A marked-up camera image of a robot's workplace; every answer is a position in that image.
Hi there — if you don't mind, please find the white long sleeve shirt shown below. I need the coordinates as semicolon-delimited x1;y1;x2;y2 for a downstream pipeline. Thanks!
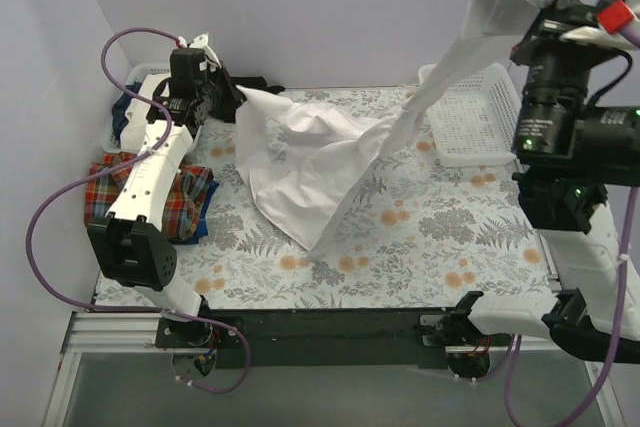
235;0;554;256

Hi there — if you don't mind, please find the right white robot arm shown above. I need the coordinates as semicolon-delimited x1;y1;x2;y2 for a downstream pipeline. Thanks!
428;0;639;364

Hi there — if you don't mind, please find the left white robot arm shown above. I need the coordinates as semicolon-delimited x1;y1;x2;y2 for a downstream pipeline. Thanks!
87;41;243;347

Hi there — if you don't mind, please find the black folded garment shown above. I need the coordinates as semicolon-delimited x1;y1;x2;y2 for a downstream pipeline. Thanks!
231;76;286;95

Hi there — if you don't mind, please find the left white plastic basket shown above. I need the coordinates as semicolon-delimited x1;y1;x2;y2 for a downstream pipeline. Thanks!
101;62;206;154

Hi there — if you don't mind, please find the white plastic basket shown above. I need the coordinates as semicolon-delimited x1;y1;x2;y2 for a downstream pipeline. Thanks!
426;63;520;167
101;62;206;154

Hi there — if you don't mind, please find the folded white shirt in basket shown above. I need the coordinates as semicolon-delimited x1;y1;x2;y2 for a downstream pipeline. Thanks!
120;73;170;153

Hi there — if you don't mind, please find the navy garment in basket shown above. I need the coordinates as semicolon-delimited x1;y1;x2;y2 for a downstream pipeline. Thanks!
111;93;132;145

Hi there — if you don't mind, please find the red plaid shirt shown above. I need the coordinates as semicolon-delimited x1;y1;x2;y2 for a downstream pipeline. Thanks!
84;163;215;243

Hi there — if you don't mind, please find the right white plastic basket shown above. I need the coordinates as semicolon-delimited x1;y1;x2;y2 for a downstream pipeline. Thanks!
426;63;520;167

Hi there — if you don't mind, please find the floral patterned table mat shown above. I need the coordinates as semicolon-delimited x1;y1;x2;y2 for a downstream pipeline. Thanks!
93;86;556;310

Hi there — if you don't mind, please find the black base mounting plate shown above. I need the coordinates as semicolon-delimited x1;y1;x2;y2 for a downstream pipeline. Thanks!
154;309;481;371

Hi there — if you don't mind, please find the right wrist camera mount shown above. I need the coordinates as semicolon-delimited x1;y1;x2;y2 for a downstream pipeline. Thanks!
560;0;639;50

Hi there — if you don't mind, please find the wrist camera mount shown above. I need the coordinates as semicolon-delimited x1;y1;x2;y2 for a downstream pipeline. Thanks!
560;0;639;50
176;32;222;70

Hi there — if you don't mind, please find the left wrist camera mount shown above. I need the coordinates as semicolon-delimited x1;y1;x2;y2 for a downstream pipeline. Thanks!
176;32;222;70

